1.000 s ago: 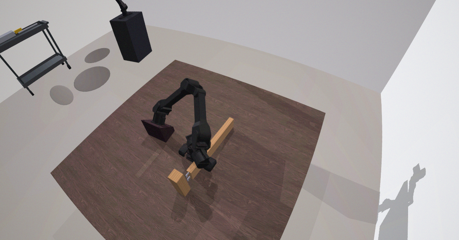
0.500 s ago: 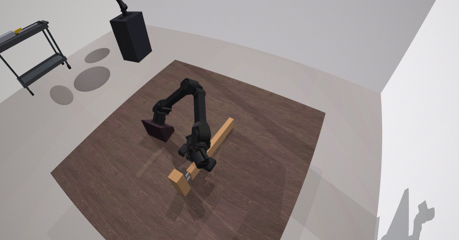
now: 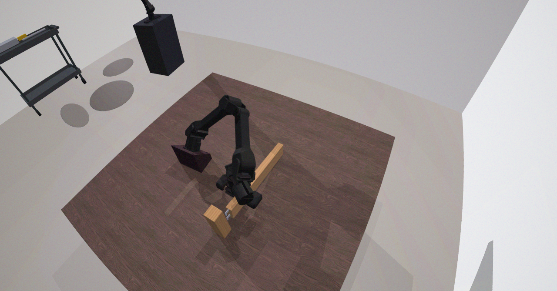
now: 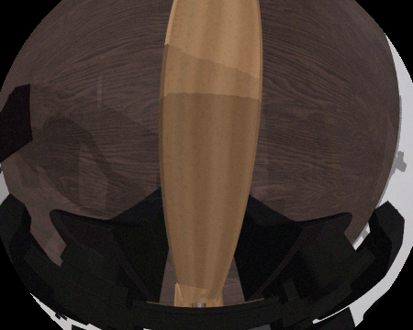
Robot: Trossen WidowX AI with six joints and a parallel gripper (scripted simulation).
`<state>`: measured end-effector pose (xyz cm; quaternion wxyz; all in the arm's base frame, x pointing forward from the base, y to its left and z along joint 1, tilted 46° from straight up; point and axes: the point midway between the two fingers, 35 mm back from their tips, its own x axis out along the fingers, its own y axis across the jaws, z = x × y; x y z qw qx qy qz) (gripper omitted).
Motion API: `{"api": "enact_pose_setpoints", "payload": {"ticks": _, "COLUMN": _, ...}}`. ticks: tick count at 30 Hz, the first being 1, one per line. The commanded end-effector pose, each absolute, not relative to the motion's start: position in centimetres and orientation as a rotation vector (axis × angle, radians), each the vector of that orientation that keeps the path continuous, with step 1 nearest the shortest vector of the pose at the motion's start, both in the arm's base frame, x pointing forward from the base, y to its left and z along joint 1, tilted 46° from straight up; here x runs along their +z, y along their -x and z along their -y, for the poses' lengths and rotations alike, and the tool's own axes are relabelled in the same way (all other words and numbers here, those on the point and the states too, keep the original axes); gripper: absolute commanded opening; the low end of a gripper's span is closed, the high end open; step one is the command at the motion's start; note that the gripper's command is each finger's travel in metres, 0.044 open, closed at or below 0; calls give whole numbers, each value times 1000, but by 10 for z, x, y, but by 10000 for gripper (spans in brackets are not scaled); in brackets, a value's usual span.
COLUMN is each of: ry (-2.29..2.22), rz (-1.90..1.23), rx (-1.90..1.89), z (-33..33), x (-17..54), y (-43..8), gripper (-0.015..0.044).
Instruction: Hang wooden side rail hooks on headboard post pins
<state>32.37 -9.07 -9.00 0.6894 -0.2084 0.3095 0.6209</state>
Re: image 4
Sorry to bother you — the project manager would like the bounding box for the wooden post with slot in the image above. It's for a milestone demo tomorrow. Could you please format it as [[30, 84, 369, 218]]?
[[174, 282, 224, 308]]

